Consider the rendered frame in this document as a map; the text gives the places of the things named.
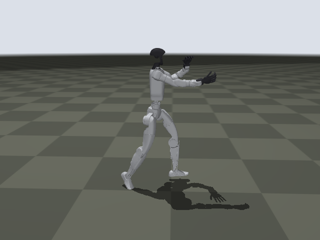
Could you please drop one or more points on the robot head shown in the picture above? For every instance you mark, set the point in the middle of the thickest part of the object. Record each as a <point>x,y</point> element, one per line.
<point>157,53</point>

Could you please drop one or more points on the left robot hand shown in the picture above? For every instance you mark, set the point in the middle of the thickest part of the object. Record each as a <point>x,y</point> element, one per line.
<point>187,61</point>

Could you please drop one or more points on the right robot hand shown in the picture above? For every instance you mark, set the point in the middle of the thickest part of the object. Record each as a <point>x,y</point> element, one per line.
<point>208,79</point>

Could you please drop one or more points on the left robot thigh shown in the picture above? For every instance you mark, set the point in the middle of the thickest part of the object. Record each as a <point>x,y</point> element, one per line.
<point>170,127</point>

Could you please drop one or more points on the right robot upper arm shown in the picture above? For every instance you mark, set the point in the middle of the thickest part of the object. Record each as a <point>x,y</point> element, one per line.
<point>159,76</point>

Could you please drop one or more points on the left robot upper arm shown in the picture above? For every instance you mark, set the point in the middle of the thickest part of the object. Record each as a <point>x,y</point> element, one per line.
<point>173,77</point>

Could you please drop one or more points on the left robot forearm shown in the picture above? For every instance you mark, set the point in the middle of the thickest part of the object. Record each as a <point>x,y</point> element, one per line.
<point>183,71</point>

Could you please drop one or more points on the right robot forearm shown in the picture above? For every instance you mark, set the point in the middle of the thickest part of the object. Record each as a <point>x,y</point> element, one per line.
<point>187,83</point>

